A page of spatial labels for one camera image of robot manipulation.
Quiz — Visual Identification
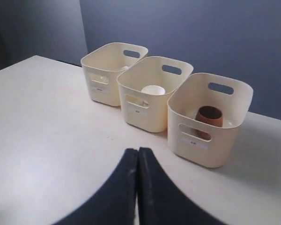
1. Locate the left cream plastic bin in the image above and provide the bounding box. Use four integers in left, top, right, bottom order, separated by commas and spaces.
81, 42, 148, 107

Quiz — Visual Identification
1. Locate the right cream plastic bin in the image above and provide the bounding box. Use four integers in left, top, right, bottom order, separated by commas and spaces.
168, 73, 253, 168

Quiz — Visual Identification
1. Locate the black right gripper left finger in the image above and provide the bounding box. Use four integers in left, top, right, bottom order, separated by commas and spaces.
56, 149, 138, 225

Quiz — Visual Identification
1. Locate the white paper cup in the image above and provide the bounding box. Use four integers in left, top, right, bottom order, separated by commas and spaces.
129, 85, 165, 108

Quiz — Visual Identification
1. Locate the brown wooden cup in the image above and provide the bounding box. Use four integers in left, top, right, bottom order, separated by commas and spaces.
195, 105, 223, 128

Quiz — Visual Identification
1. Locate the cream plastic bin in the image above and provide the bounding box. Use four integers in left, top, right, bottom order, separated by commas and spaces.
117, 56, 194, 133
81, 42, 148, 107
168, 73, 253, 168

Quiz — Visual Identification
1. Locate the middle cream plastic bin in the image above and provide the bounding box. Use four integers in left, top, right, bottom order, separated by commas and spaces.
117, 56, 194, 133

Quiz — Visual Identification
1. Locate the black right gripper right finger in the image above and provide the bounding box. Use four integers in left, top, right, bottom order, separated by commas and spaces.
137, 147, 222, 225

